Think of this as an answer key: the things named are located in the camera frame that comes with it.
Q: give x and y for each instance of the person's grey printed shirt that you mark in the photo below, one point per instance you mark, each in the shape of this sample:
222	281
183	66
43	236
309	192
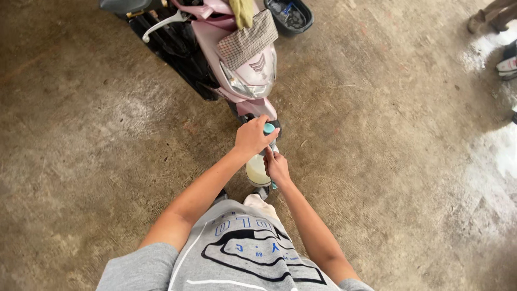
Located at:
242	254

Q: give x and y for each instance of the person's left hand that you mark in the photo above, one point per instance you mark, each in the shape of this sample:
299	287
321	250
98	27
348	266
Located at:
250	137

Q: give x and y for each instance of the translucent sprayer bottle teal cap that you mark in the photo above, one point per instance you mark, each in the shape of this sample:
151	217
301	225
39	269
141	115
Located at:
257	171

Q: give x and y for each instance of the person's right hand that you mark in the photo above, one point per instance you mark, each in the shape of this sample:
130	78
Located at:
279	169

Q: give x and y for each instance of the person's right fingers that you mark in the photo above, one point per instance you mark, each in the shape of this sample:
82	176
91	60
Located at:
268	158

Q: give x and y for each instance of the checkered cloth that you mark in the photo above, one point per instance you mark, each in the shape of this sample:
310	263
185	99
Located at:
246	40

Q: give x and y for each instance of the black plastic basin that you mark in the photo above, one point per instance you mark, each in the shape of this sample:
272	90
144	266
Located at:
290	16

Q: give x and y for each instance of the person's cream trousers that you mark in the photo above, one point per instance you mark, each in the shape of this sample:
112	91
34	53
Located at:
260	206

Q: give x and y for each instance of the person's dark shoe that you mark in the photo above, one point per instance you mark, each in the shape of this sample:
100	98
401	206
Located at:
262	192
221	196

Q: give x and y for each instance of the pink scooter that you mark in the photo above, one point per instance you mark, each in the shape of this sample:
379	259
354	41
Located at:
246	64

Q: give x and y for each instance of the yellow-green cloth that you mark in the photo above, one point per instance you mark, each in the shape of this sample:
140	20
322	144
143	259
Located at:
242	12

